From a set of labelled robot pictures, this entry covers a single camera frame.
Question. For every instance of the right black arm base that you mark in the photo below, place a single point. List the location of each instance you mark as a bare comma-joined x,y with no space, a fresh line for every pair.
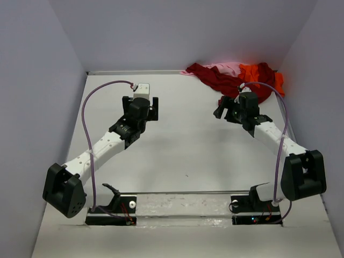
248,209

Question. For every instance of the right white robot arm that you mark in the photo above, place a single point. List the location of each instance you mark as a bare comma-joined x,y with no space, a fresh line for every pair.
299,172

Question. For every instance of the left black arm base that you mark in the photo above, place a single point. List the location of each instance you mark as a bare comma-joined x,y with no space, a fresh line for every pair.
113,208

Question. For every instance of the dark red t shirt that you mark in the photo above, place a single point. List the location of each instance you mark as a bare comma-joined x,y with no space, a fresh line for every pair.
227,85

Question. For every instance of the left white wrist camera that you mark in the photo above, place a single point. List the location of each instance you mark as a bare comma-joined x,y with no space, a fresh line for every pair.
142,91

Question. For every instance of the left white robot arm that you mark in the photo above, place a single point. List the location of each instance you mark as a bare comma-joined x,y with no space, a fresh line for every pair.
64,184

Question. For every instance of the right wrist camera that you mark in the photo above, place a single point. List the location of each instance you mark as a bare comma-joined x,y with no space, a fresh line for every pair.
242,89

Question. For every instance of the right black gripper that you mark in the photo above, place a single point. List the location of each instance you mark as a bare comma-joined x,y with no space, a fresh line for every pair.
228,102

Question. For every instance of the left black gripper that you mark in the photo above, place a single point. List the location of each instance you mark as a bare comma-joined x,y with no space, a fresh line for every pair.
153,112

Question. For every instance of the pink t shirt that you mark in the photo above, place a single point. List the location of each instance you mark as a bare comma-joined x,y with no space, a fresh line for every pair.
224,68

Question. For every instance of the orange t shirt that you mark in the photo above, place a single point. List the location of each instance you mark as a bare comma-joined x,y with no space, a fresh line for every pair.
261,72

